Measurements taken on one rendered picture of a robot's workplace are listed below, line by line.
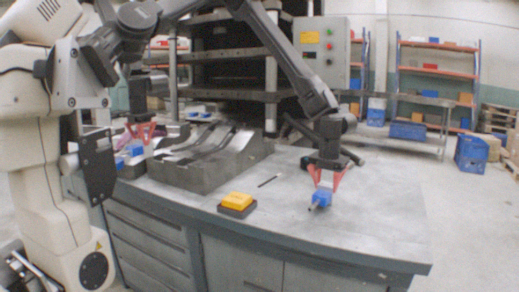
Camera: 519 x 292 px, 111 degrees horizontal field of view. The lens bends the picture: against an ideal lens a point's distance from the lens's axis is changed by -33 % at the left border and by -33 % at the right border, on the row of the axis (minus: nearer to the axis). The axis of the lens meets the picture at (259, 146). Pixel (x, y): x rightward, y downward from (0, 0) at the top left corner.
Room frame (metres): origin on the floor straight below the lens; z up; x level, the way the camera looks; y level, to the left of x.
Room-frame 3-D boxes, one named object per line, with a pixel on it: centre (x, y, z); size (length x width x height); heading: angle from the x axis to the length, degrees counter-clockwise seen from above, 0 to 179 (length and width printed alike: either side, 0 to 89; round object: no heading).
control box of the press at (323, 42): (1.51, -0.35, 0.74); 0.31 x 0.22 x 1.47; 63
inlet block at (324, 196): (0.63, -0.16, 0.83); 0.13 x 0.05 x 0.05; 144
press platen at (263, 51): (2.03, 0.27, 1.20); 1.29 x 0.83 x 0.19; 63
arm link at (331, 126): (0.67, -0.19, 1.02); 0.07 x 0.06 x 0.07; 132
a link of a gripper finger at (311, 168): (0.67, -0.17, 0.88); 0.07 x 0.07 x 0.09; 54
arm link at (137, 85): (0.76, 0.36, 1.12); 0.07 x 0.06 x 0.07; 133
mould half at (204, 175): (0.98, 0.16, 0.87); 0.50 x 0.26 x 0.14; 153
